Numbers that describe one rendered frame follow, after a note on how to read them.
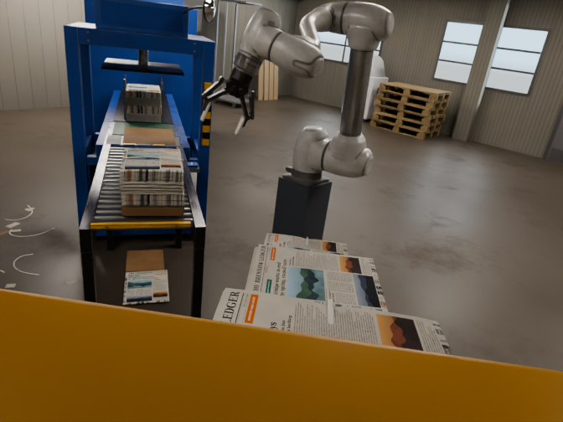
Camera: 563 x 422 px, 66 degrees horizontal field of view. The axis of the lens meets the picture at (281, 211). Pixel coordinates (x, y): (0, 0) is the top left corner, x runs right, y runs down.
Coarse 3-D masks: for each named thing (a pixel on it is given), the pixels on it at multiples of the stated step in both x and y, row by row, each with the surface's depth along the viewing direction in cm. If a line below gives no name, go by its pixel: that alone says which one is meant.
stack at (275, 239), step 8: (272, 240) 193; (280, 240) 194; (288, 240) 195; (296, 240) 196; (304, 240) 197; (312, 240) 198; (320, 240) 198; (296, 248) 189; (304, 248) 190; (312, 248) 191; (320, 248) 191; (328, 248) 192; (336, 248) 193; (344, 248) 194
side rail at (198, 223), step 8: (184, 152) 307; (184, 160) 291; (184, 168) 276; (184, 176) 263; (184, 184) 254; (192, 184) 252; (192, 192) 241; (192, 200) 230; (192, 208) 221; (200, 208) 222; (192, 216) 215; (200, 216) 214; (200, 224) 205; (192, 232) 216; (200, 232) 204; (200, 240) 206; (200, 248) 208
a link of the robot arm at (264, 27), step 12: (264, 12) 139; (252, 24) 140; (264, 24) 139; (276, 24) 140; (252, 36) 140; (264, 36) 139; (276, 36) 138; (240, 48) 144; (252, 48) 141; (264, 48) 140
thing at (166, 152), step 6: (126, 150) 222; (132, 150) 223; (138, 150) 224; (144, 150) 225; (150, 150) 226; (156, 150) 227; (162, 150) 228; (168, 150) 229; (174, 150) 230; (126, 156) 213; (132, 156) 215; (138, 156) 216; (144, 156) 217; (150, 156) 218; (156, 156) 219; (162, 156) 220; (168, 156) 221; (174, 156) 222; (180, 156) 223
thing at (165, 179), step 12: (120, 168) 197; (132, 168) 198; (144, 168) 199; (156, 168) 201; (168, 168) 203; (180, 168) 205; (120, 180) 196; (132, 180) 197; (144, 180) 199; (156, 180) 200; (168, 180) 202; (180, 180) 203; (132, 192) 199; (144, 192) 200; (156, 192) 202; (168, 192) 203; (180, 192) 205; (132, 204) 201; (144, 204) 202; (156, 204) 204; (168, 204) 205; (180, 204) 207
